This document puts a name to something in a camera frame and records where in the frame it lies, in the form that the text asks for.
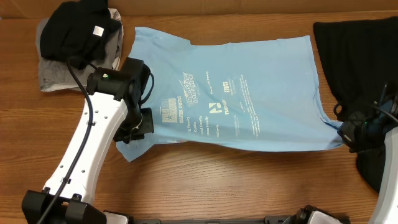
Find light blue printed t-shirt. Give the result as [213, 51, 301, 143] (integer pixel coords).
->
[117, 27, 343, 161]

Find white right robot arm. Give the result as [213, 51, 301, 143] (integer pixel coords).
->
[338, 85, 397, 224]

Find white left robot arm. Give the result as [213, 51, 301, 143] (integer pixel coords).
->
[22, 58, 154, 223]

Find black garment at right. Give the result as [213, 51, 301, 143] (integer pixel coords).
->
[313, 17, 397, 192]

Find grey folded shorts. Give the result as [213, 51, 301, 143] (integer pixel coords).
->
[35, 18, 112, 91]

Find black folded garment on stack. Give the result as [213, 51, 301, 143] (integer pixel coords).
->
[40, 0, 121, 70]

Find white folded garment under stack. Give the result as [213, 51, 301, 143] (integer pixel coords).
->
[106, 25, 124, 70]

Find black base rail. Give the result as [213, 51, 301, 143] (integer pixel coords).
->
[132, 215, 295, 224]

